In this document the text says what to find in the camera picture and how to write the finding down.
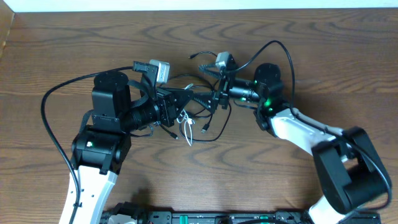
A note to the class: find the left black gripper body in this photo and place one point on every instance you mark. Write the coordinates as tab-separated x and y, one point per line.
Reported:
166	107

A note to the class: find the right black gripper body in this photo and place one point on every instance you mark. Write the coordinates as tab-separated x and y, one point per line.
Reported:
224	92

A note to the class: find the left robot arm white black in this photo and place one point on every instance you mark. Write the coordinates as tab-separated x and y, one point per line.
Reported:
120	106

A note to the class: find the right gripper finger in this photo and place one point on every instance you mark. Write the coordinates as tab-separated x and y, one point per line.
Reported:
206	70
208	100

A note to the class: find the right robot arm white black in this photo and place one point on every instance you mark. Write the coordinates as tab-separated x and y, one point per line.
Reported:
349	169

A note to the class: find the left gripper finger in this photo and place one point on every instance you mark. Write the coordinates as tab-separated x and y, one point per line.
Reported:
177	108
181	96

